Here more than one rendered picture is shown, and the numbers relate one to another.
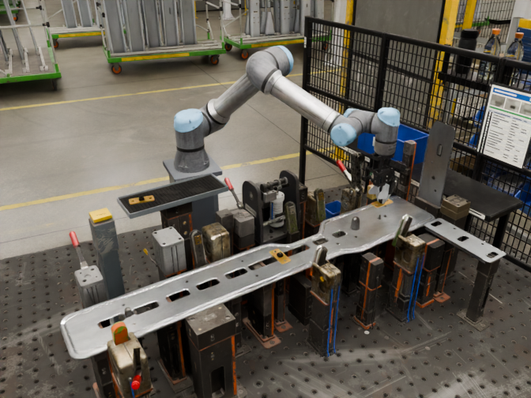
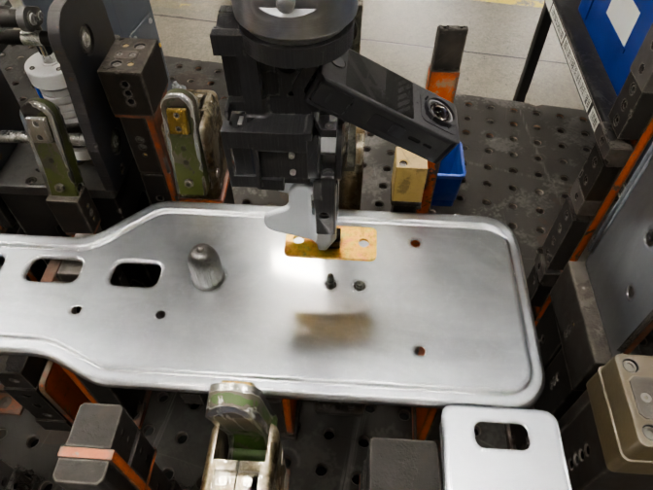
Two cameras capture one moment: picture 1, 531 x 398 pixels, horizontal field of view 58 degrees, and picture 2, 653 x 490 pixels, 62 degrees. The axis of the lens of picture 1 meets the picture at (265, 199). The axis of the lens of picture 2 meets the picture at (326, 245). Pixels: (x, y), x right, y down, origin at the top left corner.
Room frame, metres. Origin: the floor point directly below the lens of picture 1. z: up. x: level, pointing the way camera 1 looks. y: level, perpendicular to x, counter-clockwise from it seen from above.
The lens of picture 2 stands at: (1.34, -0.63, 1.46)
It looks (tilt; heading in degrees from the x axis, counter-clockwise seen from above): 51 degrees down; 36
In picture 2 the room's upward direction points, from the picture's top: straight up
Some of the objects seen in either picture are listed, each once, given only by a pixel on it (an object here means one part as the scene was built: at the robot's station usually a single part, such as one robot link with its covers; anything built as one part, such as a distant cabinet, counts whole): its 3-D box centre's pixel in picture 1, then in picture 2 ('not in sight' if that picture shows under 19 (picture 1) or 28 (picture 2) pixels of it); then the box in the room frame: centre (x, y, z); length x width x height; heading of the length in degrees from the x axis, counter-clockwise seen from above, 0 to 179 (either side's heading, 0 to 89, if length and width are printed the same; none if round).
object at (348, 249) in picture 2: (382, 201); (330, 238); (1.60, -0.44, 1.07); 0.08 x 0.04 x 0.01; 123
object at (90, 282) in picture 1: (98, 319); not in sight; (1.17, 0.54, 0.88); 0.11 x 0.10 x 0.36; 33
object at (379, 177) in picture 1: (381, 167); (290, 99); (1.58, -0.42, 1.23); 0.09 x 0.08 x 0.12; 123
